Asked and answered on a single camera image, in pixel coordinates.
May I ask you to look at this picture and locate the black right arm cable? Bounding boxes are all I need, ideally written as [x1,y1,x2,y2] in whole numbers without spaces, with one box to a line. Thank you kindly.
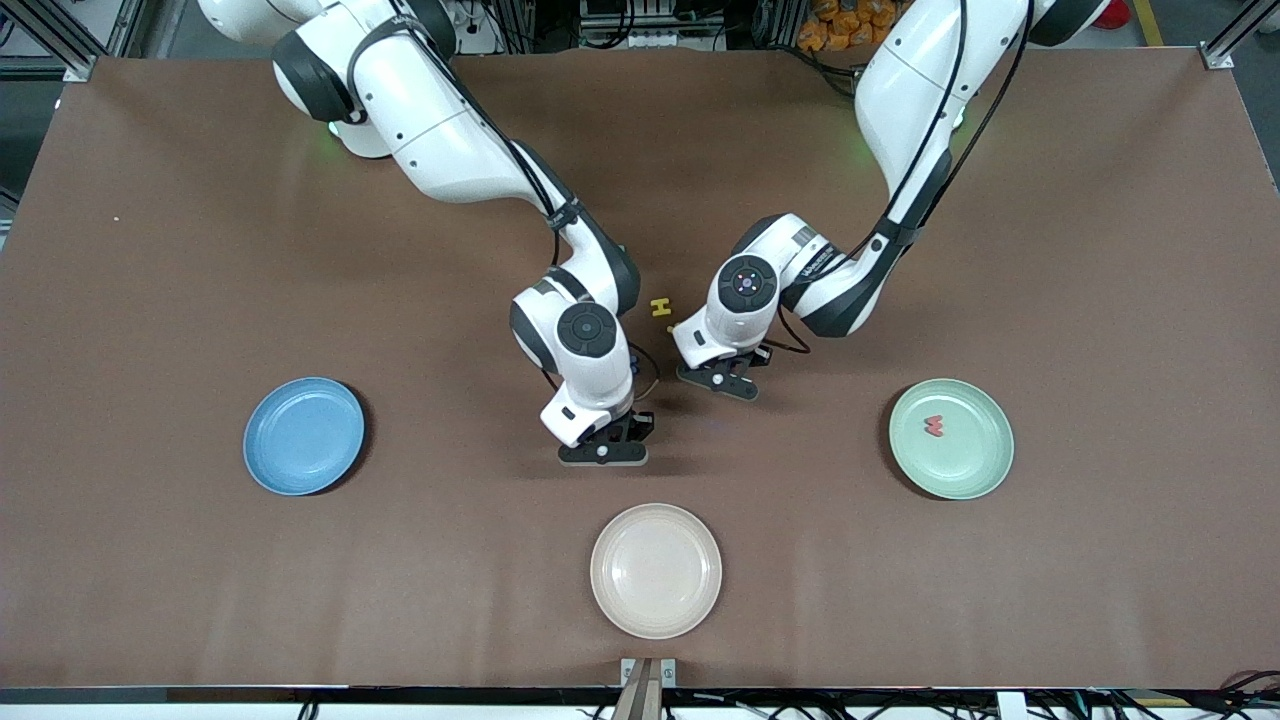
[340,0,663,403]

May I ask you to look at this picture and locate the blue plate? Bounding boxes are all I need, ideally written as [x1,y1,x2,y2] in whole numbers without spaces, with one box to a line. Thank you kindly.
[243,377,366,497]

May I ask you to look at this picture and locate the green plate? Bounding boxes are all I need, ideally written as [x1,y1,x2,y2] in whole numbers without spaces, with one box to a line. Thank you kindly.
[889,378,1015,501]

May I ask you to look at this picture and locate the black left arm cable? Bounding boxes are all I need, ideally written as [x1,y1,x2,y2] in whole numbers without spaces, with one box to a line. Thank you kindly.
[770,0,1031,356]

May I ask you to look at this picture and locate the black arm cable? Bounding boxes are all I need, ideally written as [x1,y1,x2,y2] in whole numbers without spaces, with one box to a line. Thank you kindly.
[340,0,663,403]
[770,0,1031,356]

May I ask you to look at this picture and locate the beige plate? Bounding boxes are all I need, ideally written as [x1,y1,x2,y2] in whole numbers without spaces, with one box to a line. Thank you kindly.
[590,503,723,641]

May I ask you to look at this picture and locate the aluminium frame profile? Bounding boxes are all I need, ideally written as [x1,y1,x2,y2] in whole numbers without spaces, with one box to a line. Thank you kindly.
[0,0,151,83]
[1200,0,1280,71]

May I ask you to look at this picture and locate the black table edge rail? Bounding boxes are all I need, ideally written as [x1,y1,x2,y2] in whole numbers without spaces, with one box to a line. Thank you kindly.
[0,685,1280,707]

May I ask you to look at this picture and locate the orange packets pile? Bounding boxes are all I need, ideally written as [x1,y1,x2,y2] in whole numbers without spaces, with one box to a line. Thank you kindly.
[797,0,901,53]

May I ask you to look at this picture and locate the metal table clamp bracket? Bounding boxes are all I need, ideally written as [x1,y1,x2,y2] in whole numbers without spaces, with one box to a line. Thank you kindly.
[620,657,678,720]

